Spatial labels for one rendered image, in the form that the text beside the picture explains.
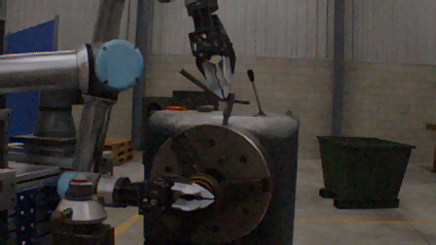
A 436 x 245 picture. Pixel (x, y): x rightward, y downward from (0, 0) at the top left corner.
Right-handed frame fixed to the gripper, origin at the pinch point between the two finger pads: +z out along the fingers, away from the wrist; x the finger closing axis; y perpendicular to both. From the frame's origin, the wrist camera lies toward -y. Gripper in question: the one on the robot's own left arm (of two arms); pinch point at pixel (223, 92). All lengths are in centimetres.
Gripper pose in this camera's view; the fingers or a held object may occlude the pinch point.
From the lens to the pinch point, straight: 104.2
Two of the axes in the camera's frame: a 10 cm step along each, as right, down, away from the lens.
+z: 2.2, 9.8, 0.1
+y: -1.8, 0.5, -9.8
